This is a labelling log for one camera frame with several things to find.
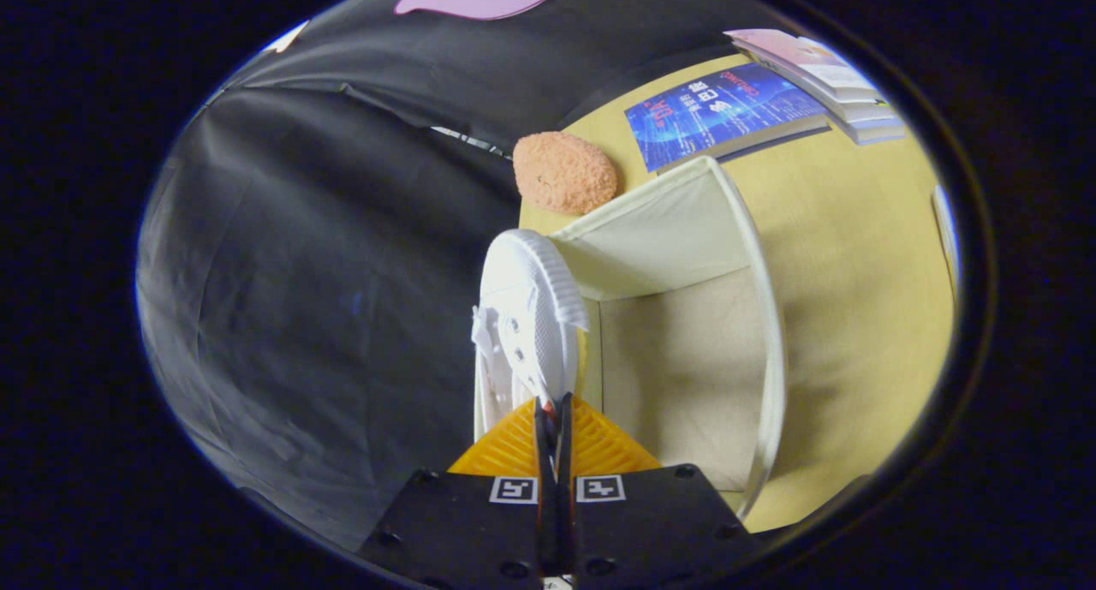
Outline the orange plush ball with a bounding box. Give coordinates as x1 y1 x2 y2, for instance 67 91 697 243
512 131 619 216

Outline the white spine book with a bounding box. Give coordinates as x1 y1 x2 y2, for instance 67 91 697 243
771 59 896 125

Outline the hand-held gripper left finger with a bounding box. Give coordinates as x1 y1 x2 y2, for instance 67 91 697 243
355 395 557 590

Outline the pink cover book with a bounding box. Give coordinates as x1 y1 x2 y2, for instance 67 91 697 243
724 28 879 103

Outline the black backdrop cloth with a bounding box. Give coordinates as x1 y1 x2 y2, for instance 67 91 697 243
137 0 797 552

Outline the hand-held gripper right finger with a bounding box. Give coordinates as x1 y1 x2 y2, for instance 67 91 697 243
555 391 763 590

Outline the beige fabric storage box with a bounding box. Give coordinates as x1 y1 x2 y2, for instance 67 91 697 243
474 155 787 522

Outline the blue cover book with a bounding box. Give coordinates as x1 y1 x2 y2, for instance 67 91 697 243
624 62 831 176

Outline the pale blue book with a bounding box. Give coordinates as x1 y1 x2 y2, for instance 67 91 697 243
835 115 907 146

